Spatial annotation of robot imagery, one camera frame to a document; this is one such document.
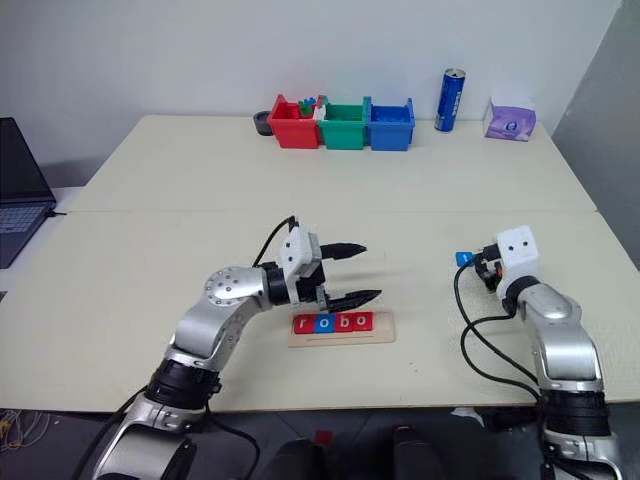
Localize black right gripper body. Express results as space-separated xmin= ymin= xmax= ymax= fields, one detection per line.
xmin=478 ymin=252 xmax=505 ymax=292

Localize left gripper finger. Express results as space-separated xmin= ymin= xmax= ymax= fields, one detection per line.
xmin=319 ymin=241 xmax=370 ymax=263
xmin=325 ymin=288 xmax=385 ymax=310

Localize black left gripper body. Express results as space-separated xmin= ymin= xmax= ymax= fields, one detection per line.
xmin=297 ymin=259 xmax=334 ymax=309

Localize wooden letter tray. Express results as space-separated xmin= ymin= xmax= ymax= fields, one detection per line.
xmin=286 ymin=308 xmax=398 ymax=346

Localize green plastic bin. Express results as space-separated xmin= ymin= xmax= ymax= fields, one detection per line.
xmin=316 ymin=95 xmax=372 ymax=152

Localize blue plastic bin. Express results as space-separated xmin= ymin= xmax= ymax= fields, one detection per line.
xmin=366 ymin=96 xmax=418 ymax=153

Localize red plastic bin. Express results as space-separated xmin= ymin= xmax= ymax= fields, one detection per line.
xmin=265 ymin=93 xmax=322 ymax=151

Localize purple tissue pack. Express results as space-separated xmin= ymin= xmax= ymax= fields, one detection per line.
xmin=482 ymin=95 xmax=538 ymax=143

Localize black tape roll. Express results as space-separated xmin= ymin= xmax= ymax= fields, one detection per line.
xmin=252 ymin=110 xmax=277 ymax=137

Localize blue drink can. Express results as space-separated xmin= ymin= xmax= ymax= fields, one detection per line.
xmin=433 ymin=66 xmax=468 ymax=134

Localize dark rounded shape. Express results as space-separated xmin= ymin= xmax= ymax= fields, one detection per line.
xmin=277 ymin=436 xmax=324 ymax=480
xmin=388 ymin=428 xmax=437 ymax=480

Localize dark grey laptop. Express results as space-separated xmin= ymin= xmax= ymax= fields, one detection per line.
xmin=0 ymin=117 xmax=58 ymax=270

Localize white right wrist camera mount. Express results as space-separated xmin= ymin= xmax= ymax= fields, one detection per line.
xmin=493 ymin=224 xmax=543 ymax=294

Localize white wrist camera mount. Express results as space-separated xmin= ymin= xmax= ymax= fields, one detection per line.
xmin=493 ymin=224 xmax=543 ymax=294
xmin=278 ymin=225 xmax=327 ymax=306

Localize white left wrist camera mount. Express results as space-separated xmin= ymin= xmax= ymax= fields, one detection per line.
xmin=278 ymin=225 xmax=327 ymax=306

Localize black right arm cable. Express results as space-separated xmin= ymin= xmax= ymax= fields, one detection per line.
xmin=453 ymin=247 xmax=547 ymax=402

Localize loose floor cables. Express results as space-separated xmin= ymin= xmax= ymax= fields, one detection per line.
xmin=0 ymin=407 xmax=52 ymax=452

